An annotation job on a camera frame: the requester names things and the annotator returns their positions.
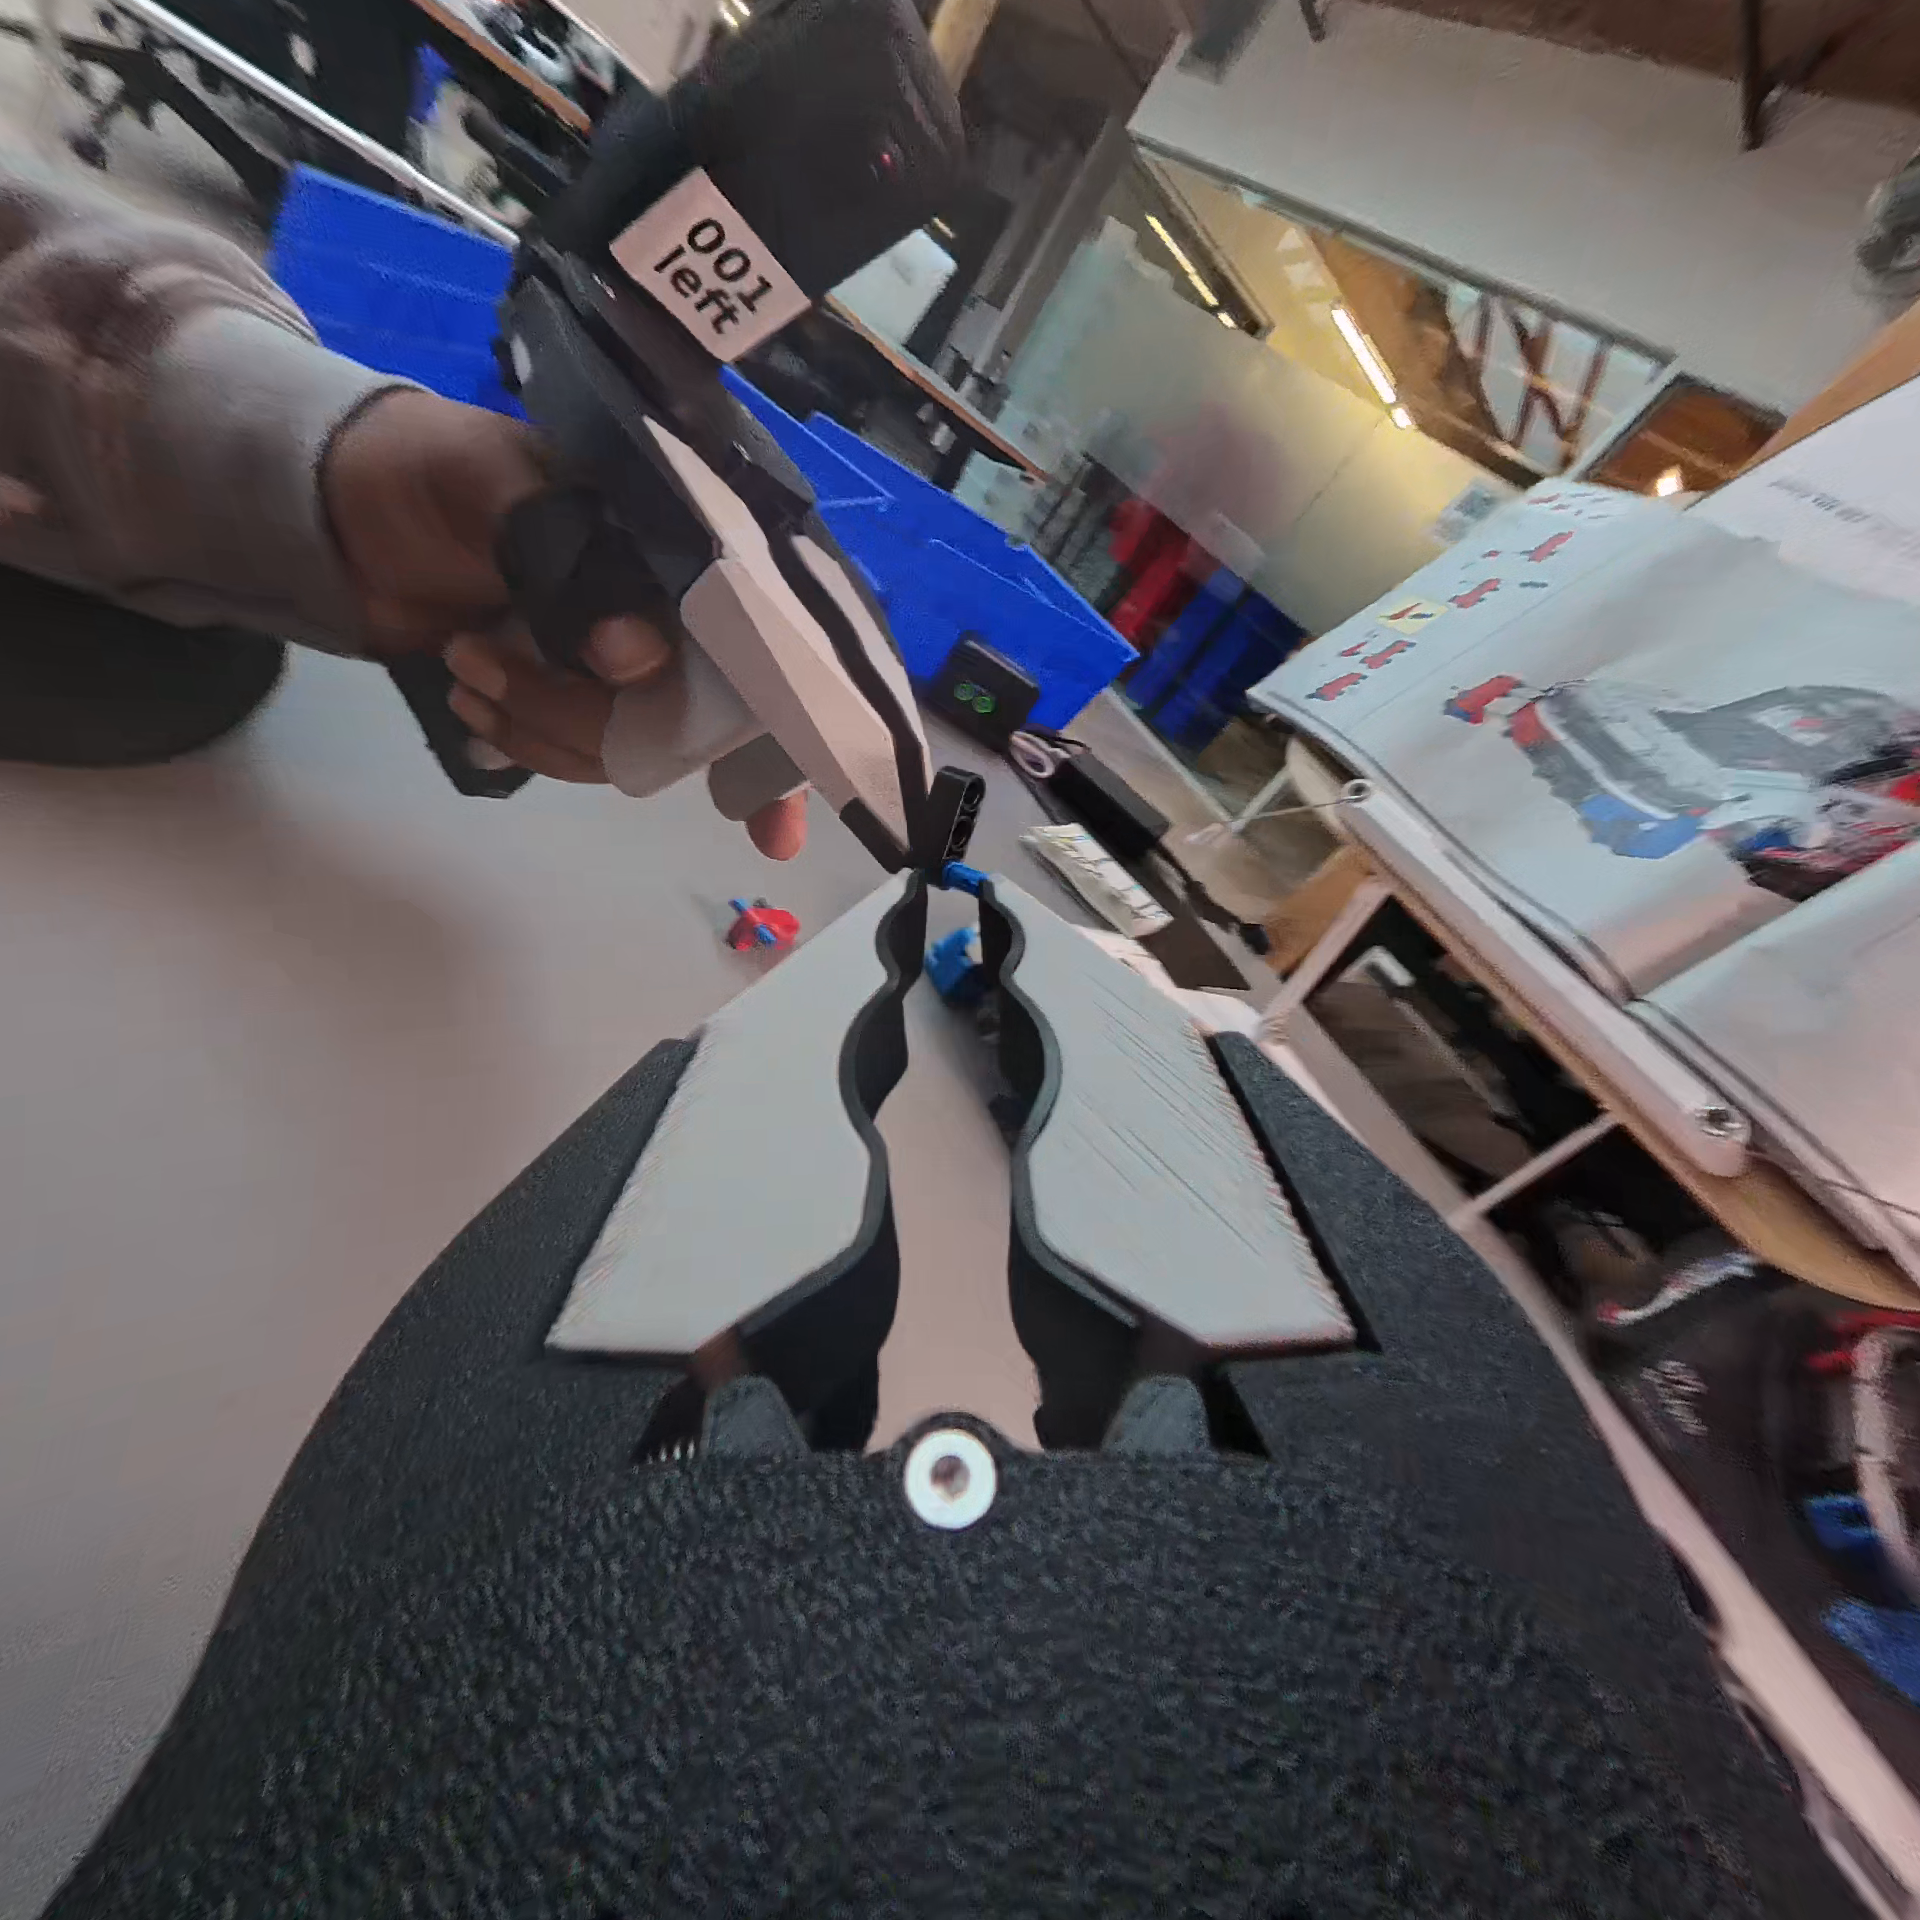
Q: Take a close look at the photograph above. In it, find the person's left hand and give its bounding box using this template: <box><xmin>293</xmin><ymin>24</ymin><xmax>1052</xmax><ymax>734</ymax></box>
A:
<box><xmin>320</xmin><ymin>403</ymin><xmax>817</xmax><ymax>863</ymax></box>

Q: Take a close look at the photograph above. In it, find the white book stand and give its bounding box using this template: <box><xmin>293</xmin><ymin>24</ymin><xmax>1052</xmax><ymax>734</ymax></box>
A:
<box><xmin>1258</xmin><ymin>735</ymin><xmax>1757</xmax><ymax>1202</ymax></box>

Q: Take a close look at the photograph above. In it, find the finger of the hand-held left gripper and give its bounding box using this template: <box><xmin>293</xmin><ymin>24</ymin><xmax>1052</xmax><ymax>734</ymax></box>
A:
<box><xmin>643</xmin><ymin>421</ymin><xmax>936</xmax><ymax>875</ymax></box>
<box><xmin>680</xmin><ymin>532</ymin><xmax>924</xmax><ymax>875</ymax></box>

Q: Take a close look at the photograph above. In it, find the person's left forearm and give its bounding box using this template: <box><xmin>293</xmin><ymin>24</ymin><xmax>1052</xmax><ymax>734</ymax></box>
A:
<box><xmin>0</xmin><ymin>164</ymin><xmax>430</xmax><ymax>663</ymax></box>

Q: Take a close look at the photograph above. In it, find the red storage bin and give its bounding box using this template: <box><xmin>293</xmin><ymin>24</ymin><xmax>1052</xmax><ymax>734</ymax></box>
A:
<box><xmin>1106</xmin><ymin>499</ymin><xmax>1210</xmax><ymax>648</ymax></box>

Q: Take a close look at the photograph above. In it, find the person's black clothing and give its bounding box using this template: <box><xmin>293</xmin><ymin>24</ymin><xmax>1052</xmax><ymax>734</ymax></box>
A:
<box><xmin>0</xmin><ymin>566</ymin><xmax>291</xmax><ymax>771</ymax></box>

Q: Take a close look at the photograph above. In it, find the black brick beam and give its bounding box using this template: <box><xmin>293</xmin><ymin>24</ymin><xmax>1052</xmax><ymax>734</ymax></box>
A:
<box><xmin>901</xmin><ymin>766</ymin><xmax>988</xmax><ymax>875</ymax></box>

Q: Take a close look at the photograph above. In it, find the printed paper packet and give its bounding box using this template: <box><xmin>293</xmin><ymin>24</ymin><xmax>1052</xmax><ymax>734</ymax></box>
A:
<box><xmin>1019</xmin><ymin>822</ymin><xmax>1177</xmax><ymax>941</ymax></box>

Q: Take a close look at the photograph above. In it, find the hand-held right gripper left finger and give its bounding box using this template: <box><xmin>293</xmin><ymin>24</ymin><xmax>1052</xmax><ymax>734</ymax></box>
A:
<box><xmin>545</xmin><ymin>872</ymin><xmax>929</xmax><ymax>1360</ymax></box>

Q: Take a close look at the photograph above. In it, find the printed race car box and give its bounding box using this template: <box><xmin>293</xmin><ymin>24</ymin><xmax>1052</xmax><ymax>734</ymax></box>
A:
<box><xmin>1558</xmin><ymin>1199</ymin><xmax>1920</xmax><ymax>1771</ymax></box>

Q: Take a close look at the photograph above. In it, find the black device with green lights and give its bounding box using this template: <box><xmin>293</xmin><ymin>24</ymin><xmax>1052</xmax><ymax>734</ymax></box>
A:
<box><xmin>941</xmin><ymin>638</ymin><xmax>1048</xmax><ymax>748</ymax></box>

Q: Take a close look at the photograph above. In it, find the blue plastic bin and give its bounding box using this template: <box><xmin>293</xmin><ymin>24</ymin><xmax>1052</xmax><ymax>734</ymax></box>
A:
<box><xmin>720</xmin><ymin>368</ymin><xmax>1144</xmax><ymax>724</ymax></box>
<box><xmin>269</xmin><ymin>163</ymin><xmax>531</xmax><ymax>424</ymax></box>

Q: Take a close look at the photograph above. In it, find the grey desk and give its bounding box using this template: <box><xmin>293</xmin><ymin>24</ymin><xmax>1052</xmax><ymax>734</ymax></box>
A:
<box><xmin>0</xmin><ymin>645</ymin><xmax>1502</xmax><ymax>1920</ymax></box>

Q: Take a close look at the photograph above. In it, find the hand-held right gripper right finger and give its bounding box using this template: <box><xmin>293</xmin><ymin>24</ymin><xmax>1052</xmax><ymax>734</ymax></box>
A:
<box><xmin>978</xmin><ymin>872</ymin><xmax>1364</xmax><ymax>1365</ymax></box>

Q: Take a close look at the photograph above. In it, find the small blue storage bin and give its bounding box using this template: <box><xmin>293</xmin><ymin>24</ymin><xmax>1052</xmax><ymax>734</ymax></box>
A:
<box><xmin>1124</xmin><ymin>563</ymin><xmax>1310</xmax><ymax>751</ymax></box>

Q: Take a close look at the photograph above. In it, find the instruction booklet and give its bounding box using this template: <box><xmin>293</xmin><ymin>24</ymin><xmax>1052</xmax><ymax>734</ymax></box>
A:
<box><xmin>1245</xmin><ymin>306</ymin><xmax>1920</xmax><ymax>1307</ymax></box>

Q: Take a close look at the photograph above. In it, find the black power adapter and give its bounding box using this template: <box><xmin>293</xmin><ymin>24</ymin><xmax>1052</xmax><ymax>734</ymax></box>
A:
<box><xmin>1042</xmin><ymin>735</ymin><xmax>1182</xmax><ymax>850</ymax></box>

